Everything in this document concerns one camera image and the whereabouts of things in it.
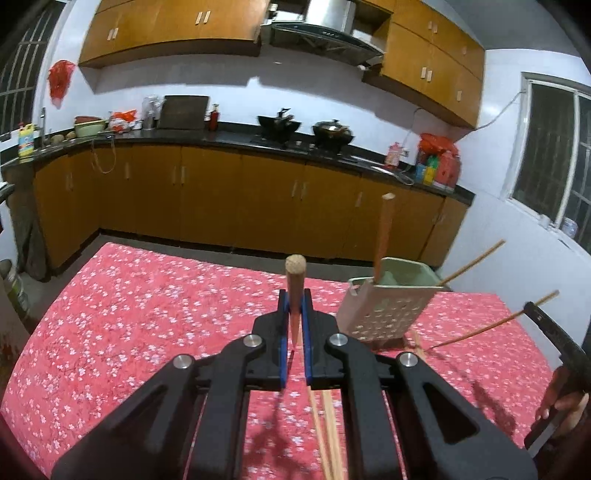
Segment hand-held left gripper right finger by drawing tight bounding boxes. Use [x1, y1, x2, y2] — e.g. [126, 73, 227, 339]
[300, 288, 539, 480]

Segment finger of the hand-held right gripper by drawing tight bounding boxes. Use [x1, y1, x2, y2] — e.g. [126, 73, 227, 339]
[524, 301, 591, 393]

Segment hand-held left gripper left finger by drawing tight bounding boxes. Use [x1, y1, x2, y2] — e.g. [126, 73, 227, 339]
[51, 288, 296, 480]

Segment thick round-ended wooden chopstick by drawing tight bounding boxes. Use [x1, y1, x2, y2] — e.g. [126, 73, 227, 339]
[285, 255, 306, 352]

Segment thin bamboo chopstick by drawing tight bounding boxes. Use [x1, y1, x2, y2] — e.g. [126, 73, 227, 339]
[436, 239, 507, 288]
[427, 290, 560, 350]

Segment green perforated utensil holder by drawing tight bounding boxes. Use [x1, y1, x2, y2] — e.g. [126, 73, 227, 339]
[336, 257, 446, 354]

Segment person's right hand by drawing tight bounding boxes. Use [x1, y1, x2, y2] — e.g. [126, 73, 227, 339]
[536, 362, 591, 460]

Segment red-brown wooden chopstick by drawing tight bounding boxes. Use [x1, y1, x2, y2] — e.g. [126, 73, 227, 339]
[373, 193, 396, 283]

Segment red floral tablecloth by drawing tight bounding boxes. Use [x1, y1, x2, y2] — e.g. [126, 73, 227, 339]
[0, 241, 555, 480]

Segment wooden base cabinets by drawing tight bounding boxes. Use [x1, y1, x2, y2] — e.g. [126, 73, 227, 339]
[32, 138, 469, 273]

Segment white framed barred window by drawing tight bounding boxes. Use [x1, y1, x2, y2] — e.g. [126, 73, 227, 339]
[501, 71, 591, 241]

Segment pink patterned container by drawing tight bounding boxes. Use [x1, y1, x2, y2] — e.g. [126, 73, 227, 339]
[385, 142, 409, 169]

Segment colourful small boxes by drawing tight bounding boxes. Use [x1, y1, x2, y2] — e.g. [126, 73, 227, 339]
[414, 154, 439, 186]

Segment black kitchen countertop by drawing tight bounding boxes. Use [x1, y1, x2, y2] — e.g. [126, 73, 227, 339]
[2, 122, 476, 204]

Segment dark pot with lid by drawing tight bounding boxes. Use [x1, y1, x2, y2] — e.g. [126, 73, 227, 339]
[311, 119, 355, 148]

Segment black wok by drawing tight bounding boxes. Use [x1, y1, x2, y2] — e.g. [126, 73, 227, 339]
[256, 107, 303, 139]

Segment large red plastic bag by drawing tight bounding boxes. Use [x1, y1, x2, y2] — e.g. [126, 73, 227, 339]
[418, 133, 461, 192]

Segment dark cutting board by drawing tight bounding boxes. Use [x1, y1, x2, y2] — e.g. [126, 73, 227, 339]
[158, 95, 209, 131]

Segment steel utensil container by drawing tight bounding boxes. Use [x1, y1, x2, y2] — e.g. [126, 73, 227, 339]
[142, 96, 162, 130]

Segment red and white plastic bag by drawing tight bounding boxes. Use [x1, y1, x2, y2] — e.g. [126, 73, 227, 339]
[108, 110, 141, 132]

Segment dark hanging cloth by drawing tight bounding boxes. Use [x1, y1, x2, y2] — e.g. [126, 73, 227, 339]
[11, 185, 47, 282]

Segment green basin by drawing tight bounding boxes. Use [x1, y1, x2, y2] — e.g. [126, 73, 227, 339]
[74, 115, 108, 138]

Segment steel range hood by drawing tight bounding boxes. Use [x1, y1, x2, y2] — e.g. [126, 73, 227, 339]
[270, 0, 386, 68]

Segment yellow and blue detergent bottle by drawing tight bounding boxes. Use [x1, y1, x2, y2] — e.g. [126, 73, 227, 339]
[17, 122, 35, 158]

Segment barred window near sink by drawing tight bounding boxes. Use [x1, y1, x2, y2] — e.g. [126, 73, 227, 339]
[0, 9, 63, 134]

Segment wooden wall cabinets beside hood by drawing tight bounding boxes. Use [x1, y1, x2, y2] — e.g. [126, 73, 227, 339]
[355, 0, 486, 130]

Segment long wooden wall cabinets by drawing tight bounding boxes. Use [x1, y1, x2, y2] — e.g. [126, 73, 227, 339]
[78, 0, 271, 69]

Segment red bag hanging on wall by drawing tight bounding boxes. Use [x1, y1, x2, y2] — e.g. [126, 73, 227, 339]
[48, 60, 75, 109]

